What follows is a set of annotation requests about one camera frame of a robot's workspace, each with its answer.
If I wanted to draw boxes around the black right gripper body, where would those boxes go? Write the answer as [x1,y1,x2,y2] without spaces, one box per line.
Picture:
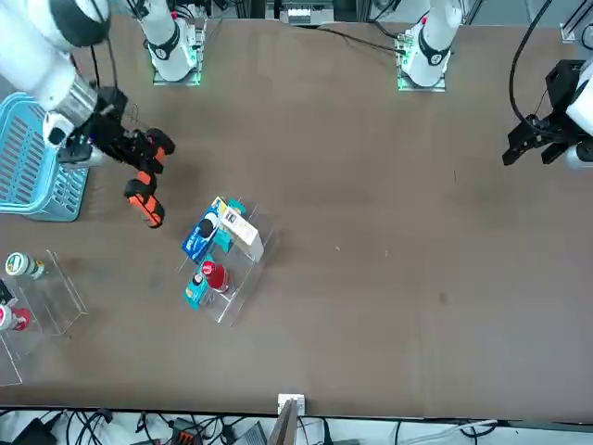
[92,86,133,159]

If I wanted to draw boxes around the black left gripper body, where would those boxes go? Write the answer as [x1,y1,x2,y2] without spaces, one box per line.
[546,59,586,122]

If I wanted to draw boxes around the black orange barcode scanner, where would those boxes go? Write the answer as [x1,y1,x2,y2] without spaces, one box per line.
[122,127,177,230]

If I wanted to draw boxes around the white orange cookie box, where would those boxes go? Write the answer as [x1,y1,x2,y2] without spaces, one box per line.
[218,207,266,264]

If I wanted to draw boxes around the red Coca-Cola bottle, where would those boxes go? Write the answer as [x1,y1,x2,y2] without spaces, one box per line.
[199,260,232,294]

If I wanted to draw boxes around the blue plastic shopping basket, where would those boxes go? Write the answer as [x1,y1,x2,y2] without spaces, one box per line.
[0,91,92,223]

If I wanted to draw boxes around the blue Oreo cookie box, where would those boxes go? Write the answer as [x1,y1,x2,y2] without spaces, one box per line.
[181,197,222,261]

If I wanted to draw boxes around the teal snack packet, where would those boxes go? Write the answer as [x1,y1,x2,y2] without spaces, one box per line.
[183,253,222,312]
[211,197,246,254]

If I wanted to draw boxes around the clear acrylic tiered shelf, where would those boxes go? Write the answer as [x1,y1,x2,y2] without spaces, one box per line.
[174,187,282,325]
[0,248,89,387]

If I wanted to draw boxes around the green-lid white cup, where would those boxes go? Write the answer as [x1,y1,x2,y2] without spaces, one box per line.
[5,251,47,281]

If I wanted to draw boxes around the red-lid cup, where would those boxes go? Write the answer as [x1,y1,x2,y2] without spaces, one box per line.
[0,303,32,333]

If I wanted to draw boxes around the grey power box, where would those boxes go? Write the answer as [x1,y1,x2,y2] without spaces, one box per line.
[280,0,335,27]

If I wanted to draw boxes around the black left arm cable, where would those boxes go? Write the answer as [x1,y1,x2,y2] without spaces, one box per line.
[508,0,555,124]

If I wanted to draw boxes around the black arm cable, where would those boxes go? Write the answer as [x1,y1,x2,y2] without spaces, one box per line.
[508,0,555,124]
[90,39,122,101]

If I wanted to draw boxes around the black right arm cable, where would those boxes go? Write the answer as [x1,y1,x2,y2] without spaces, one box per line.
[90,39,122,101]

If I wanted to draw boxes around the aluminium frame profile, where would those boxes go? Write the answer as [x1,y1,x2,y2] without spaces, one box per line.
[559,4,593,44]

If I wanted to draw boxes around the black table cable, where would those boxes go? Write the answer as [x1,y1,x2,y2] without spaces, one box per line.
[296,22,407,53]

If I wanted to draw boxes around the white post foot bracket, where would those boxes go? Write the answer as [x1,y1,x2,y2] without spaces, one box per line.
[276,392,308,414]

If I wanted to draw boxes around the aluminium stand post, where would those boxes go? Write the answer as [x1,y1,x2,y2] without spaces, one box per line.
[267,397,301,445]

